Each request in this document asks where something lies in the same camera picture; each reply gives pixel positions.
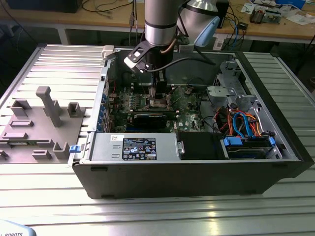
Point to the grey power supply unit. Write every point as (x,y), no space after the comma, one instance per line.
(105,147)

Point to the silver metal drive cage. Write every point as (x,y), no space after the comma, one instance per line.
(221,92)

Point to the grey plastic parts rack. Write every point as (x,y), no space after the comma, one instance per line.
(37,132)

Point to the small black adapter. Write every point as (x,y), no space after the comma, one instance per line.
(243,25)

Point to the CPU socket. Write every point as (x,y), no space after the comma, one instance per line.
(160,106)

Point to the grey electronic device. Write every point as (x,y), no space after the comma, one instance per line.
(272,16)

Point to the black flat box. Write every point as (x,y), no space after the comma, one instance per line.
(44,5)

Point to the blue plastic latch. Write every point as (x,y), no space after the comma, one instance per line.
(74,149)

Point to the finned CPU cooler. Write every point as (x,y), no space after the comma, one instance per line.
(257,16)

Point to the white papers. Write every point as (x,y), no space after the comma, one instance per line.
(299,19)

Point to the white printed label box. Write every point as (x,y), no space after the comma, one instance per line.
(218,43)

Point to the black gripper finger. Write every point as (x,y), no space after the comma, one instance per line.
(152,93)
(162,89)

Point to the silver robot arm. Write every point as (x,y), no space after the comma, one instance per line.
(160,24)

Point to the black graphics card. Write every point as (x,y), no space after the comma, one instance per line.
(152,120)

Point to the pale grey plastic block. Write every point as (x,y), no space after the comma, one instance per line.
(108,51)

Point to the green motherboard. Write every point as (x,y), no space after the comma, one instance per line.
(187,115)

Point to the hard disk in blue carrier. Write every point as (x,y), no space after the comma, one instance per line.
(246,150)

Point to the silver CPU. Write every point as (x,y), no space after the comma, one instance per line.
(157,102)

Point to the black and silver PC case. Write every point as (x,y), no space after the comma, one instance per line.
(172,179)

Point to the wooden desk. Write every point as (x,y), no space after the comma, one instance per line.
(98,17)

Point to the white camera on black bracket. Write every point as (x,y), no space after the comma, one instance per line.
(134,62)

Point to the blue box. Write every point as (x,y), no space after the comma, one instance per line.
(290,3)

